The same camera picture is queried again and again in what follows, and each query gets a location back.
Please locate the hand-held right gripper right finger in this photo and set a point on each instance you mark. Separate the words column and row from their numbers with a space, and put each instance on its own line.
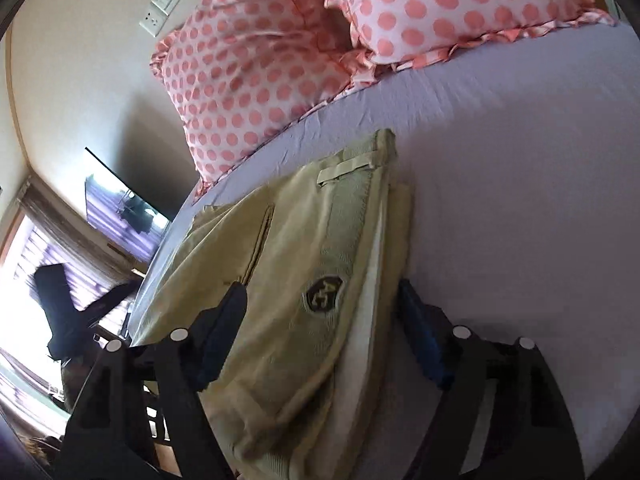
column 424, row 332

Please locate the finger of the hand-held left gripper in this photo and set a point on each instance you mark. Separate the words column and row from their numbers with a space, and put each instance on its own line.
column 112, row 297

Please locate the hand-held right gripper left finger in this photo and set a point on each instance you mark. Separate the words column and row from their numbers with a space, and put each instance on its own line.
column 226, row 327

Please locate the khaki pants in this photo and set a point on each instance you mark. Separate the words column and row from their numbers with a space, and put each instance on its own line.
column 295, row 260

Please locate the window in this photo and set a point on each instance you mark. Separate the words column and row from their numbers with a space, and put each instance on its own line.
column 20, row 270

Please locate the brown curtain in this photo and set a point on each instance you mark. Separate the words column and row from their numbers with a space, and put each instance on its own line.
column 65, row 220

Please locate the pink polka dot pillow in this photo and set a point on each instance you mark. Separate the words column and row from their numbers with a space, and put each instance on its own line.
column 250, row 75
column 440, row 5

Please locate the wall-mounted television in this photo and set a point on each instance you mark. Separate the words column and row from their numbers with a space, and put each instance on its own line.
column 120, row 200

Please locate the white wall socket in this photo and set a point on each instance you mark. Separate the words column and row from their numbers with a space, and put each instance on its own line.
column 152, row 22

